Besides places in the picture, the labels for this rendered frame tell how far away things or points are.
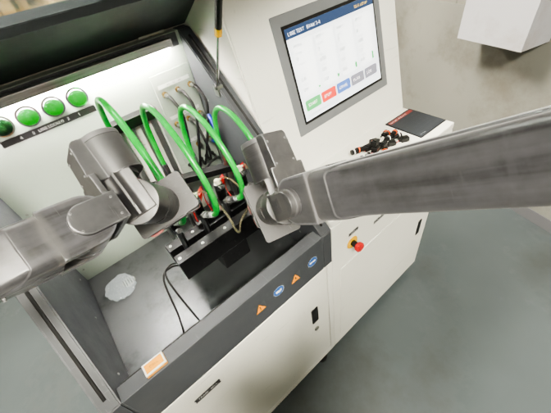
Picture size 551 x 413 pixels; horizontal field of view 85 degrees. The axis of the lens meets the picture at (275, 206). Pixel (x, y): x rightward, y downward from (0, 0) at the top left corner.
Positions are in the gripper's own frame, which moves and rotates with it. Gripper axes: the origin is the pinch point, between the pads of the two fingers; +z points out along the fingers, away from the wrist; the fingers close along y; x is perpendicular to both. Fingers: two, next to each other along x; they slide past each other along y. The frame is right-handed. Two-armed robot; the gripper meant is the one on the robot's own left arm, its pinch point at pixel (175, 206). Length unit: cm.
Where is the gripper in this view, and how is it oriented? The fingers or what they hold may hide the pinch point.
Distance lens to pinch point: 59.1
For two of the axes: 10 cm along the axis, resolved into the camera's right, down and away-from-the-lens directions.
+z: -0.8, 0.3, 10.0
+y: -8.3, 5.5, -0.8
